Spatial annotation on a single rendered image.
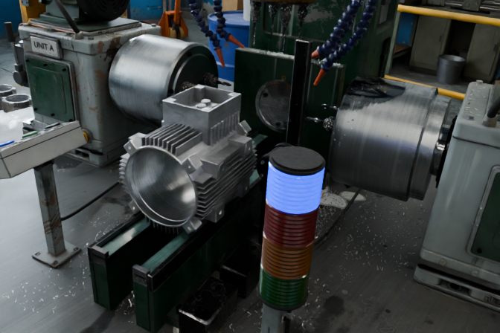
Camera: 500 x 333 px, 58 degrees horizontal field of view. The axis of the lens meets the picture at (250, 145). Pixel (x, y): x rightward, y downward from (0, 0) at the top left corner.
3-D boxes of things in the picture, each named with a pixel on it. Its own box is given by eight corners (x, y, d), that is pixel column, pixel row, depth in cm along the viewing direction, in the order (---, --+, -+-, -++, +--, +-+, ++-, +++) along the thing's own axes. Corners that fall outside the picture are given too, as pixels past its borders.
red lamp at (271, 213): (277, 212, 56) (280, 180, 54) (322, 227, 53) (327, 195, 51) (254, 237, 51) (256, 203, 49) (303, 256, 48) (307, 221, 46)
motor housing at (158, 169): (181, 174, 103) (180, 96, 95) (255, 198, 96) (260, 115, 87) (121, 216, 87) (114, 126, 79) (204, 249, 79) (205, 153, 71)
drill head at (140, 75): (135, 97, 149) (130, 20, 138) (229, 123, 134) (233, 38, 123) (75, 120, 129) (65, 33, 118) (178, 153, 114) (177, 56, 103)
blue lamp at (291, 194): (280, 180, 54) (283, 146, 52) (327, 195, 51) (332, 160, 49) (256, 203, 49) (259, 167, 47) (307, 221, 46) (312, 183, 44)
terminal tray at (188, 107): (196, 116, 95) (197, 83, 92) (241, 127, 91) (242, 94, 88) (161, 135, 85) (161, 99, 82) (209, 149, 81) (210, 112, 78)
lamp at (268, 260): (274, 241, 58) (277, 212, 56) (318, 258, 55) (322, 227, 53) (251, 267, 53) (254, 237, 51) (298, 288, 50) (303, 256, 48)
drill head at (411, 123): (324, 148, 121) (337, 56, 111) (490, 192, 104) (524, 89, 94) (286, 187, 101) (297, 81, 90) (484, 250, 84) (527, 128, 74)
